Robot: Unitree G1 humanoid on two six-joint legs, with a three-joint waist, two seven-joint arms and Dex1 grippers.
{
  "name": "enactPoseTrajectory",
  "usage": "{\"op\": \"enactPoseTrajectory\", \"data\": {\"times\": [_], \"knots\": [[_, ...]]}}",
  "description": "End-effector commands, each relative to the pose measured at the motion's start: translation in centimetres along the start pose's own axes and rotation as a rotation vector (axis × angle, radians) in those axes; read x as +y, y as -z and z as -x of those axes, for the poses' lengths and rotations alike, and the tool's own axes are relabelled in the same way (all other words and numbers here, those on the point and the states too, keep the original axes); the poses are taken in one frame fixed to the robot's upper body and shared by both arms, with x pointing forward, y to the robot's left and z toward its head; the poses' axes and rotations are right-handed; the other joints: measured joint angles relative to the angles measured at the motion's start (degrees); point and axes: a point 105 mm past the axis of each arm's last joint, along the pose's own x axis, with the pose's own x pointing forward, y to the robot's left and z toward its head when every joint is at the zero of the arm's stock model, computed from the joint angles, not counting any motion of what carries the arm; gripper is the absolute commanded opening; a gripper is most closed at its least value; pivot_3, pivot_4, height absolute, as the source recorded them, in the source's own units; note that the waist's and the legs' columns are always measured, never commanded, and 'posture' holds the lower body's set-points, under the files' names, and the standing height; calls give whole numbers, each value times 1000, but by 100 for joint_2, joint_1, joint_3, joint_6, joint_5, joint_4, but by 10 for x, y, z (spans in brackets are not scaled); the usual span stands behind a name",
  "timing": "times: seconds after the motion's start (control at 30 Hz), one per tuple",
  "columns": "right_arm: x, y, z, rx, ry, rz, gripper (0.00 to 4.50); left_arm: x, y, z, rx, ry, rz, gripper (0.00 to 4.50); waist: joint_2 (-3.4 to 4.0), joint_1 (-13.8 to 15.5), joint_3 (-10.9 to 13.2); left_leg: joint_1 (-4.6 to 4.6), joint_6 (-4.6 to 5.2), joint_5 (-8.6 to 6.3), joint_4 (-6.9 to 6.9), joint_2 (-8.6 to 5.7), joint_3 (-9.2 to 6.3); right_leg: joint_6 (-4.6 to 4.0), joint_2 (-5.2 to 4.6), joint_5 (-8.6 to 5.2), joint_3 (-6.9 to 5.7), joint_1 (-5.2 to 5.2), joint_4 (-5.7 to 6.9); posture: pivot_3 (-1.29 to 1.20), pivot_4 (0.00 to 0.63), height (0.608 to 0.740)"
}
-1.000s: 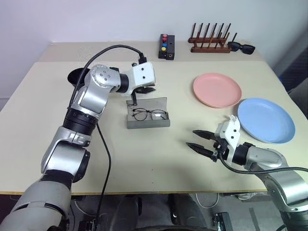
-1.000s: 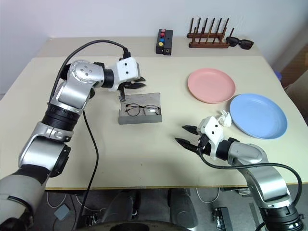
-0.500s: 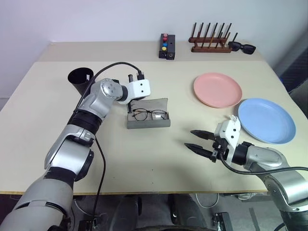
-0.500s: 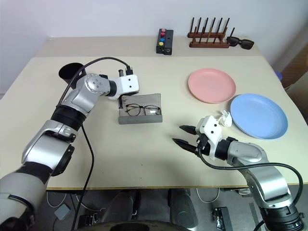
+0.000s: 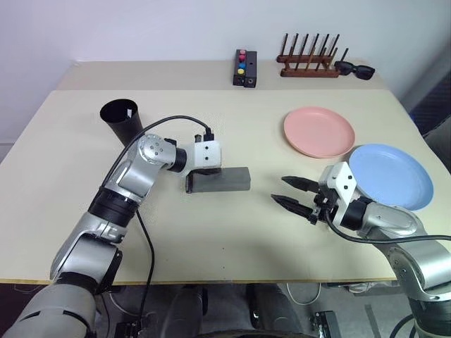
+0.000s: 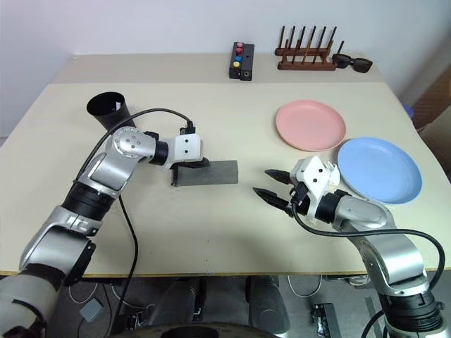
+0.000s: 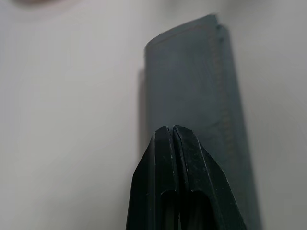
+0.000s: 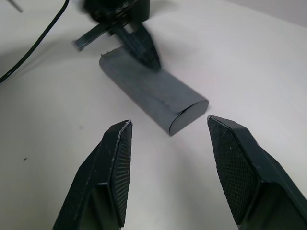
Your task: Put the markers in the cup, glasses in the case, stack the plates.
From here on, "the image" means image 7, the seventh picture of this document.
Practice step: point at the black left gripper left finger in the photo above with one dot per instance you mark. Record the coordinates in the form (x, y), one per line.
(153, 182)

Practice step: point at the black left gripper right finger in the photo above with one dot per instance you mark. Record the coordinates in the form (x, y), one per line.
(204, 187)

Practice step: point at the grey glasses case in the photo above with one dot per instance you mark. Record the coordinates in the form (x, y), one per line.
(192, 83)

